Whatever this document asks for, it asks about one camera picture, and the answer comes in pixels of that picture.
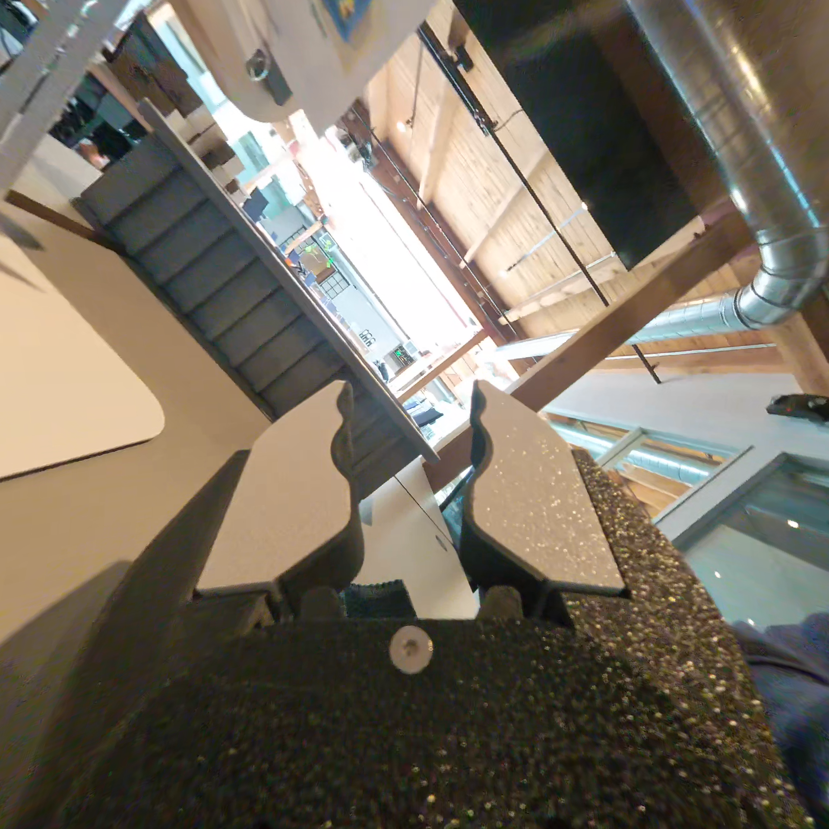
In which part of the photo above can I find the black ceiling device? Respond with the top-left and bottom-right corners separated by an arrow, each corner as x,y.
766,393 -> 829,423

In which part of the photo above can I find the silver straight air duct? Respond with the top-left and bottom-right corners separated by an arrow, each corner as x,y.
499,291 -> 778,364

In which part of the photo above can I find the grey plastic bin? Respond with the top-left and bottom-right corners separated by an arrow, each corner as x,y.
74,97 -> 441,500

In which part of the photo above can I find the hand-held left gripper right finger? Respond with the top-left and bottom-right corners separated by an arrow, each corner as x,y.
461,379 -> 630,619

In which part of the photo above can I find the stack of cardboard boxes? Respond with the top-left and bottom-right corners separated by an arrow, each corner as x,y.
184,117 -> 253,195

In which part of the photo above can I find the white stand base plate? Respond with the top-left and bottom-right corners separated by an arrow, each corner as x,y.
0,201 -> 166,481

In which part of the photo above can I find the silver elbow air duct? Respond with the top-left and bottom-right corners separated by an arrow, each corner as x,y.
625,0 -> 829,331

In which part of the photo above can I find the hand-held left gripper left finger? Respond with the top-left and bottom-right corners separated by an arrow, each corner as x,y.
194,380 -> 364,619

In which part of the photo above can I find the black ceiling panel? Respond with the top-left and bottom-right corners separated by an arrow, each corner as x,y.
453,0 -> 703,273

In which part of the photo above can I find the wooden post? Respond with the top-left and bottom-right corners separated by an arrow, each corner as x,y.
421,210 -> 759,496

